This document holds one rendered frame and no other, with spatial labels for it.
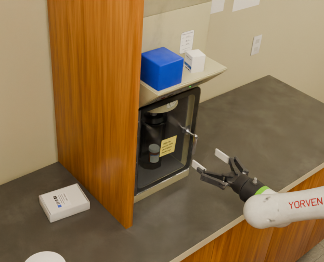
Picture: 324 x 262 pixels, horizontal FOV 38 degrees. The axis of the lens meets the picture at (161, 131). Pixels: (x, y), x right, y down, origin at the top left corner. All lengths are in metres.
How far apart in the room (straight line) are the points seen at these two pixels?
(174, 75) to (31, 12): 0.58
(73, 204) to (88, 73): 0.52
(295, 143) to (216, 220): 0.70
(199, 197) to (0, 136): 0.82
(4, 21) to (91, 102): 0.40
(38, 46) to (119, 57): 0.48
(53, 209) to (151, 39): 0.74
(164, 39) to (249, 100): 1.17
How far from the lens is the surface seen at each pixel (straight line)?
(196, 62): 1.58
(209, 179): 1.71
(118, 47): 1.41
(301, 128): 2.49
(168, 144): 1.79
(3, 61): 1.77
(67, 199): 1.85
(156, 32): 1.51
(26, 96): 1.88
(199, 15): 1.63
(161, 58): 1.46
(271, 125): 2.46
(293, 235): 2.64
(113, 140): 1.60
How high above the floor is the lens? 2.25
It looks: 35 degrees down
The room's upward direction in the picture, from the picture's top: 5 degrees clockwise
